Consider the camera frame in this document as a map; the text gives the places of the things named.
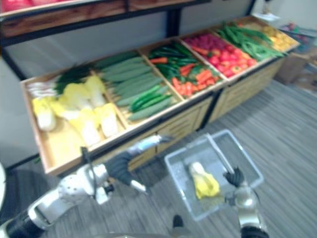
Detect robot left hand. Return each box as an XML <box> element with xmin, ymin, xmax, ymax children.
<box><xmin>106</xmin><ymin>135</ymin><xmax>174</xmax><ymax>194</ymax></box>

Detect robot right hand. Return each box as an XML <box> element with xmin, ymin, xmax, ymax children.
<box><xmin>223</xmin><ymin>167</ymin><xmax>249</xmax><ymax>189</ymax></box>

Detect napa cabbage yellow white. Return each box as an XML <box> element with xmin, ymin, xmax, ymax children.
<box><xmin>69</xmin><ymin>109</ymin><xmax>101</xmax><ymax>147</ymax></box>
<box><xmin>95</xmin><ymin>103</ymin><xmax>119</xmax><ymax>138</ymax></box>
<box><xmin>32</xmin><ymin>97</ymin><xmax>57</xmax><ymax>132</ymax></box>
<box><xmin>188</xmin><ymin>162</ymin><xmax>221</xmax><ymax>200</ymax></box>
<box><xmin>61</xmin><ymin>83</ymin><xmax>92</xmax><ymax>110</ymax></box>
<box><xmin>85</xmin><ymin>75</ymin><xmax>107</xmax><ymax>108</ymax></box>

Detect grey plastic shopping basket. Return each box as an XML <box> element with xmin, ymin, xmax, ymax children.
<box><xmin>164</xmin><ymin>129</ymin><xmax>264</xmax><ymax>222</ymax></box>

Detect pale green cucumber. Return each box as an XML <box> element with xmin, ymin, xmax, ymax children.
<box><xmin>100</xmin><ymin>57</ymin><xmax>145</xmax><ymax>73</ymax></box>
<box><xmin>127</xmin><ymin>98</ymin><xmax>174</xmax><ymax>122</ymax></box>
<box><xmin>112</xmin><ymin>78</ymin><xmax>163</xmax><ymax>97</ymax></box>
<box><xmin>116</xmin><ymin>95</ymin><xmax>140</xmax><ymax>107</ymax></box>
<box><xmin>108</xmin><ymin>73</ymin><xmax>159</xmax><ymax>89</ymax></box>
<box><xmin>102</xmin><ymin>63</ymin><xmax>152</xmax><ymax>81</ymax></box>

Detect dark green cucumber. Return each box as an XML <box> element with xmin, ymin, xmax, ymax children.
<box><xmin>131</xmin><ymin>93</ymin><xmax>172</xmax><ymax>113</ymax></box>
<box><xmin>130</xmin><ymin>85</ymin><xmax>161</xmax><ymax>110</ymax></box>
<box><xmin>95</xmin><ymin>51</ymin><xmax>139</xmax><ymax>69</ymax></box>

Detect dark robot foot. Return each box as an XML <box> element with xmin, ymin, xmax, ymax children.
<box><xmin>172</xmin><ymin>214</ymin><xmax>184</xmax><ymax>229</ymax></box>

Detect grey robot torso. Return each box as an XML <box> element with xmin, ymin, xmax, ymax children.
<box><xmin>106</xmin><ymin>231</ymin><xmax>241</xmax><ymax>238</ymax></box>

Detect wooden produce display stand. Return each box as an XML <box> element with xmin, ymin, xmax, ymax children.
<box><xmin>20</xmin><ymin>14</ymin><xmax>302</xmax><ymax>176</ymax></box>

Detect green onion bunch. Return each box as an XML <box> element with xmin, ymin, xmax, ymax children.
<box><xmin>26</xmin><ymin>64</ymin><xmax>93</xmax><ymax>98</ymax></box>

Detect orange red pepper pile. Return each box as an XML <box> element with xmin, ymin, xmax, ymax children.
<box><xmin>171</xmin><ymin>63</ymin><xmax>222</xmax><ymax>97</ymax></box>

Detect orange carrot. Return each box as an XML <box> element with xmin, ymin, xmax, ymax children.
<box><xmin>149</xmin><ymin>57</ymin><xmax>169</xmax><ymax>65</ymax></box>

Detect red tomato pile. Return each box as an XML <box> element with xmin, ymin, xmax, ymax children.
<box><xmin>183</xmin><ymin>33</ymin><xmax>258</xmax><ymax>78</ymax></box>

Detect brown cardboard box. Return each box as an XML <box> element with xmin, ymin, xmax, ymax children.
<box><xmin>273</xmin><ymin>51</ymin><xmax>317</xmax><ymax>91</ymax></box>

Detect green bean pile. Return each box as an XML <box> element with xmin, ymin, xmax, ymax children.
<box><xmin>215</xmin><ymin>21</ymin><xmax>288</xmax><ymax>62</ymax></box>

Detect yellow fruit pile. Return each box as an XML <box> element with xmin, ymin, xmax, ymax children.
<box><xmin>262</xmin><ymin>26</ymin><xmax>297</xmax><ymax>50</ymax></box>

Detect colourful packaged goods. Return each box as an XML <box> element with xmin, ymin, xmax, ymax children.
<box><xmin>281</xmin><ymin>22</ymin><xmax>317</xmax><ymax>47</ymax></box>

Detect white paper sign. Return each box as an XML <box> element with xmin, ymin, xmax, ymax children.
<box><xmin>252</xmin><ymin>12</ymin><xmax>280</xmax><ymax>22</ymax></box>

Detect red produce pile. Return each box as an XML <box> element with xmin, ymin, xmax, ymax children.
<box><xmin>0</xmin><ymin>0</ymin><xmax>75</xmax><ymax>13</ymax></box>

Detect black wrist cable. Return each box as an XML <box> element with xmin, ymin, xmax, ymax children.
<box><xmin>81</xmin><ymin>146</ymin><xmax>100</xmax><ymax>199</ymax></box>

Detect wooden shelf with black frame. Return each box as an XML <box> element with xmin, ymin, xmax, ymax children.
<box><xmin>0</xmin><ymin>0</ymin><xmax>212</xmax><ymax>48</ymax></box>

